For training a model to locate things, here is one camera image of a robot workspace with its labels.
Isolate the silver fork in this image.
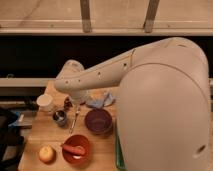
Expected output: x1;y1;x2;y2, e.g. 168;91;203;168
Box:
69;105;81;134

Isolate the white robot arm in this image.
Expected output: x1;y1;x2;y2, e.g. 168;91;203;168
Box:
54;37;211;171

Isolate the purple bowl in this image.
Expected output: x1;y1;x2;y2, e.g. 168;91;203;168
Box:
84;109;112;134

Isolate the red bowl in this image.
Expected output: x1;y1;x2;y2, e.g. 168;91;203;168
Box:
61;135;91;166

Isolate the light blue cloth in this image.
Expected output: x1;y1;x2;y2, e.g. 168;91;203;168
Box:
86;91;115;109

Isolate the red grapes bunch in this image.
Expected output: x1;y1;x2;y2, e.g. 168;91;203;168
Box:
63;96;73;110

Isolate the metal cup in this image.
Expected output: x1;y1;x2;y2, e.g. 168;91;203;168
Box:
52;110;67;127

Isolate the white cup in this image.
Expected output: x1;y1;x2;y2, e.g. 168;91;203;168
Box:
36;94;54;112

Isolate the wooden cutting board table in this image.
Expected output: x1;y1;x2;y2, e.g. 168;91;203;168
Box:
17;80;121;171

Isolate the green tray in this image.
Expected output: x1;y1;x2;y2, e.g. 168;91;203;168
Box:
115;131;126;171

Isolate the yellow apple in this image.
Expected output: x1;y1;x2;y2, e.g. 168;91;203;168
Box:
38;145;55;163

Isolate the black bag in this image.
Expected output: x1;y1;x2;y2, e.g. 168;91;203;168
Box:
0;107;24;171

